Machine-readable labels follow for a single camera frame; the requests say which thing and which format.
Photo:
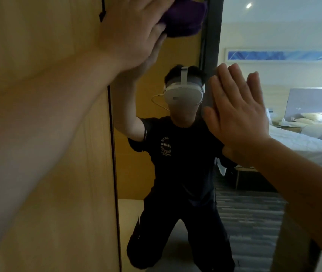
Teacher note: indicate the blue framed wall picture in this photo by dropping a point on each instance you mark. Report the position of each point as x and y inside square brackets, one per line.
[281, 55]

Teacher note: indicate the person's left hand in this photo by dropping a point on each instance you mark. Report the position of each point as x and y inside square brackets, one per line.
[127, 33]

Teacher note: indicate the person's right forearm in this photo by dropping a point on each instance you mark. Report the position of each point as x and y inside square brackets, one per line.
[299, 189]

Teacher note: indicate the person's left forearm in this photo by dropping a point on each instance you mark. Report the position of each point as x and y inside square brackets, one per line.
[36, 116]

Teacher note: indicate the person's right middle finger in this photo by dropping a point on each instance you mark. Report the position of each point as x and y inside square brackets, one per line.
[225, 82]

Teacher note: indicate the person's right hand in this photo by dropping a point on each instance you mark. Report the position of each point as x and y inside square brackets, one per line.
[240, 121]

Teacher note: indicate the round ceiling light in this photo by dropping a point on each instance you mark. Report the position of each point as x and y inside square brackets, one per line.
[248, 5]

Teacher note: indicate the person's left thumb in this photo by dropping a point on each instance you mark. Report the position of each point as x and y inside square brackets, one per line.
[155, 36]

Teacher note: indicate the person's right little finger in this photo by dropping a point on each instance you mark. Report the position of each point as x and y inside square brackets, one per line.
[255, 87]

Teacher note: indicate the purple cleaning cloth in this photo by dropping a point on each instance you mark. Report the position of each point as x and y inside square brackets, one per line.
[186, 16]

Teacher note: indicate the large wall mirror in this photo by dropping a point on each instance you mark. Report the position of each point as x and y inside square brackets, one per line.
[257, 223]

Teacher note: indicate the person's right thumb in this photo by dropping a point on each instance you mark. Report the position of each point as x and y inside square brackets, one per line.
[210, 118]

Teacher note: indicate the wooden wardrobe panel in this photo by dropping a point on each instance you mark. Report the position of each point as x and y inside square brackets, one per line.
[64, 195]

